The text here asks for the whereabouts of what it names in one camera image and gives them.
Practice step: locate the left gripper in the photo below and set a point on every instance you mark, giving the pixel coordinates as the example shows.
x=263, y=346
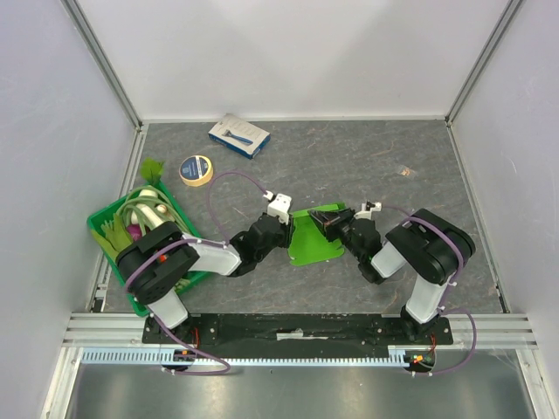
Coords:
x=287, y=230

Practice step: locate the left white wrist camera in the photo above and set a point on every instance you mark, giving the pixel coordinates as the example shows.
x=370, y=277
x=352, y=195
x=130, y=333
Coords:
x=278, y=206

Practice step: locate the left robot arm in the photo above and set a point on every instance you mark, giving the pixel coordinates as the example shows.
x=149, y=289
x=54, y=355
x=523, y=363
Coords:
x=154, y=264

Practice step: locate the slotted cable duct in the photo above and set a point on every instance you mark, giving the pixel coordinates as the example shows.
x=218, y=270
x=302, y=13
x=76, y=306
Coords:
x=175, y=357

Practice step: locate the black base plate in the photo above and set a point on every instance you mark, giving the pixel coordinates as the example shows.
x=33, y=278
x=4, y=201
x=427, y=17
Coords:
x=218, y=329

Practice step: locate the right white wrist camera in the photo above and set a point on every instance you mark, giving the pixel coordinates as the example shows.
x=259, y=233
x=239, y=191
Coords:
x=367, y=210

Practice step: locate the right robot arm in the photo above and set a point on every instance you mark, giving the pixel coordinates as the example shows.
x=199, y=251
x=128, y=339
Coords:
x=434, y=248

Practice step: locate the green plastic basket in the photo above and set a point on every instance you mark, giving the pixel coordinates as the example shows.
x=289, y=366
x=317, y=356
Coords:
x=110, y=234

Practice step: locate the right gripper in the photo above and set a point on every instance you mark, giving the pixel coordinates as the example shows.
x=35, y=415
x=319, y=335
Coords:
x=341, y=225

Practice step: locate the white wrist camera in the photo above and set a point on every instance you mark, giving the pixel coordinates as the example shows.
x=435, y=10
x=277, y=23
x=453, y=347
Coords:
x=367, y=210
x=278, y=206

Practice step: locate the toy green leaf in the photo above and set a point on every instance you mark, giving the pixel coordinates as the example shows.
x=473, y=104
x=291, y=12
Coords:
x=151, y=171

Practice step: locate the green paper box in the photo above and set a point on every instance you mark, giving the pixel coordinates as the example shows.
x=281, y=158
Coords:
x=308, y=245

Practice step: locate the white razor box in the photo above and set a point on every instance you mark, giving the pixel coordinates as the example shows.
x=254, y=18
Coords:
x=239, y=135

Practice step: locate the white toy radish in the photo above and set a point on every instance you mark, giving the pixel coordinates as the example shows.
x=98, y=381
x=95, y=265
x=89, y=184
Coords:
x=149, y=194

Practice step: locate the masking tape roll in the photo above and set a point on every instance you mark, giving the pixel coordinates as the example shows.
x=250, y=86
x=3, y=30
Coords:
x=196, y=171

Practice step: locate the purple toy onion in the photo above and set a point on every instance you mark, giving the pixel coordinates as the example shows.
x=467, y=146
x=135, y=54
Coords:
x=136, y=231

